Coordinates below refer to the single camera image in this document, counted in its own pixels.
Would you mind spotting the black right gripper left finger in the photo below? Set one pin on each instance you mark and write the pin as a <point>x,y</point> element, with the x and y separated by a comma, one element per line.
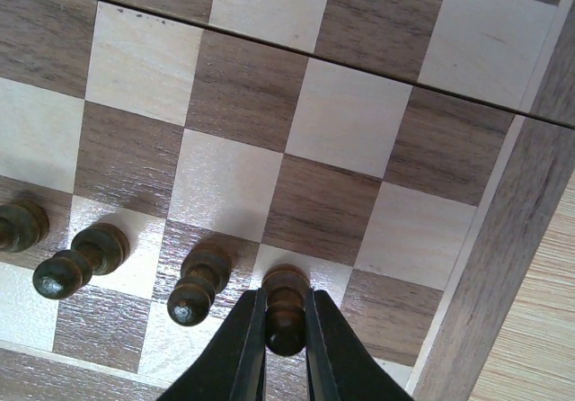
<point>232,366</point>

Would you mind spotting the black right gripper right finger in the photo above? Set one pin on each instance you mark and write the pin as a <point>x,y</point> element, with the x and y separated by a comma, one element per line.
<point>338,366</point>

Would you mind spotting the dark chess piece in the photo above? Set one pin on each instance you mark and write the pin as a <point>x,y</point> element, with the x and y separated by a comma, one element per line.
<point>285,287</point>

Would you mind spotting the dark pawn on board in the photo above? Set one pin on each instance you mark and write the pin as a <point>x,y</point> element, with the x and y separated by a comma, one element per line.
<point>97,250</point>
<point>205,272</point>
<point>23,224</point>

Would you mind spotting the wooden chess board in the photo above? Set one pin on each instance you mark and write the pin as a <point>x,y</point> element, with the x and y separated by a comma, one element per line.
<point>414,157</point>

